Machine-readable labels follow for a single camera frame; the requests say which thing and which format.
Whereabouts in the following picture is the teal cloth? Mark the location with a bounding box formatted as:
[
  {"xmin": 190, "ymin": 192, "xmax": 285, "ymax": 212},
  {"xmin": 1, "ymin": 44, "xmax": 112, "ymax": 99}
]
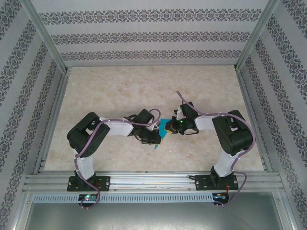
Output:
[{"xmin": 153, "ymin": 118, "xmax": 170, "ymax": 150}]

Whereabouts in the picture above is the grey metal panel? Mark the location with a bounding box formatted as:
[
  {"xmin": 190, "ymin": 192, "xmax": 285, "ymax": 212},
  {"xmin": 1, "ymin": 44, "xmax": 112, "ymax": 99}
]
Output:
[{"xmin": 14, "ymin": 191, "xmax": 295, "ymax": 230}]

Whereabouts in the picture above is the aluminium mounting rail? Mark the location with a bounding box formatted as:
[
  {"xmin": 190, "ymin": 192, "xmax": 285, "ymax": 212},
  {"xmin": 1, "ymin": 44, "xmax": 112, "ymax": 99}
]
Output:
[{"xmin": 23, "ymin": 170, "xmax": 283, "ymax": 192}]

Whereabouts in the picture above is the slotted grey cable duct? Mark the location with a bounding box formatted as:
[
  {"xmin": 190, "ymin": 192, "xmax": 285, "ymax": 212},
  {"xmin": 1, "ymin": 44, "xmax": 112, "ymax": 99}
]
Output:
[{"xmin": 32, "ymin": 193, "xmax": 214, "ymax": 204}]

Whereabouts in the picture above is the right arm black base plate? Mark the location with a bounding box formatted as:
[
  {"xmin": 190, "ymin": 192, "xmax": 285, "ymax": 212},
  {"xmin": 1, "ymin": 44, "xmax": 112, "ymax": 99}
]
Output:
[{"xmin": 195, "ymin": 174, "xmax": 239, "ymax": 191}]

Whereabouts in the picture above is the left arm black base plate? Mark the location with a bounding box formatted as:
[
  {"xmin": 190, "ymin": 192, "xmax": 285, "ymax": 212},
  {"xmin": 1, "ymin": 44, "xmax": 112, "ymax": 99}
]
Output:
[{"xmin": 67, "ymin": 176, "xmax": 111, "ymax": 192}]

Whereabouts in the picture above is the aluminium side rail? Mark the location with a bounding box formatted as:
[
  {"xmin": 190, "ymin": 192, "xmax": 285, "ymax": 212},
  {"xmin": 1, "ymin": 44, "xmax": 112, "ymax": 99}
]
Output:
[
  {"xmin": 33, "ymin": 68, "xmax": 72, "ymax": 175},
  {"xmin": 236, "ymin": 68, "xmax": 273, "ymax": 173}
]

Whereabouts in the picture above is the aluminium frame post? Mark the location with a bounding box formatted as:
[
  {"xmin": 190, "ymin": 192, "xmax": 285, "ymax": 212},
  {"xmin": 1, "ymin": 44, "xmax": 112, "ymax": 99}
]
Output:
[
  {"xmin": 21, "ymin": 0, "xmax": 70, "ymax": 74},
  {"xmin": 234, "ymin": 0, "xmax": 281, "ymax": 70}
]

